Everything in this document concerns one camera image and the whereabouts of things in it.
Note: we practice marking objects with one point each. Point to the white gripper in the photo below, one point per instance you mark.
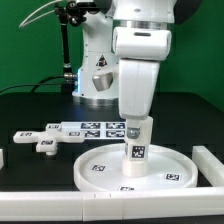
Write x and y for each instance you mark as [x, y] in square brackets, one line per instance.
[137, 81]

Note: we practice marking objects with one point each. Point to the white round table top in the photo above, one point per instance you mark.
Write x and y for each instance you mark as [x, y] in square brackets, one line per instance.
[100, 169]

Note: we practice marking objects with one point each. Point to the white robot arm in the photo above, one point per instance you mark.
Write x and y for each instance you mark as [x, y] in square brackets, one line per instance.
[98, 77]

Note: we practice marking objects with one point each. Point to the white marker tag sheet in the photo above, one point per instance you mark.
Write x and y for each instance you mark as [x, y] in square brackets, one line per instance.
[97, 130]

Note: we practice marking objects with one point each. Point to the white cross-shaped table base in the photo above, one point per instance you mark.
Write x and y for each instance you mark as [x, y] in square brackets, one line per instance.
[47, 141]

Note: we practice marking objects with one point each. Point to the white right fence bar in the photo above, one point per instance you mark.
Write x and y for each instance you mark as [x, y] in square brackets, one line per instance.
[209, 166]

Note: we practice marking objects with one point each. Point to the white fence bar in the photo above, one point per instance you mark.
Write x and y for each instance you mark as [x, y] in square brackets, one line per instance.
[209, 166]
[95, 206]

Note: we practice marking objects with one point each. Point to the white front fence bar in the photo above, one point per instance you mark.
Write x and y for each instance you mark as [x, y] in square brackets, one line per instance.
[95, 206]

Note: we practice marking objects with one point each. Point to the white left fence piece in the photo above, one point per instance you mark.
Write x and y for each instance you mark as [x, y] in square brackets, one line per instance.
[1, 159]

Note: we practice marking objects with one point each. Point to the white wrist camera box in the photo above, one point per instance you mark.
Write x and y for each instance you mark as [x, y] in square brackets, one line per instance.
[146, 44]

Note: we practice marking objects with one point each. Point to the black camera stand pole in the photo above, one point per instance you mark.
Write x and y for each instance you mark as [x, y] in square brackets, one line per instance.
[68, 14]

